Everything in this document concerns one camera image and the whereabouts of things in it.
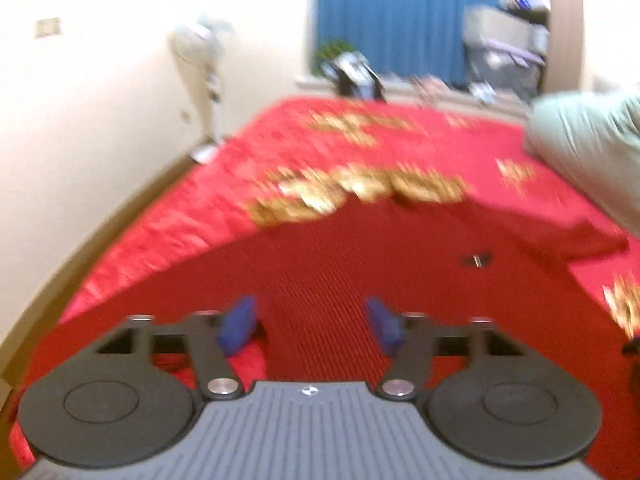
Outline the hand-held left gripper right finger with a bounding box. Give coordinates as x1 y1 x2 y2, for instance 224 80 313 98
364 295 536 403

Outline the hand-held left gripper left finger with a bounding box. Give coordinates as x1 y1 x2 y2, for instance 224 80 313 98
92 294 268 403

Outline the dark red knitted sweater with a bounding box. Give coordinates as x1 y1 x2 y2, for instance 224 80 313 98
20 192 640 466

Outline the red floral blanket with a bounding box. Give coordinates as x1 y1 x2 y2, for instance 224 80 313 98
10 95 640 466

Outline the black bag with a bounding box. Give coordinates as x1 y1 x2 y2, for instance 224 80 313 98
320 52 387 102

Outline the white standing fan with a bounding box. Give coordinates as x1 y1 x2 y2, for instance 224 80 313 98
167 16 237 163

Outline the pale green pillow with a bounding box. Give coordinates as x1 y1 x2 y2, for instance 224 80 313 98
522 91 640 241

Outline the green potted plant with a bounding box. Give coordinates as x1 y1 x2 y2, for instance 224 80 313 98
316 39 357 62

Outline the grey plastic storage box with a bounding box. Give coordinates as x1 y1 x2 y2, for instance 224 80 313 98
462 4 549 102

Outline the blue curtain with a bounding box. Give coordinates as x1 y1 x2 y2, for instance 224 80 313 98
315 0 517 87

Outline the wall switch plate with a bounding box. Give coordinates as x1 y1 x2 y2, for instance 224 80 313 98
34 17 63 39

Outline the beige wooden door frame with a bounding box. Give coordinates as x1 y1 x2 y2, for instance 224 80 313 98
546 0 587 95

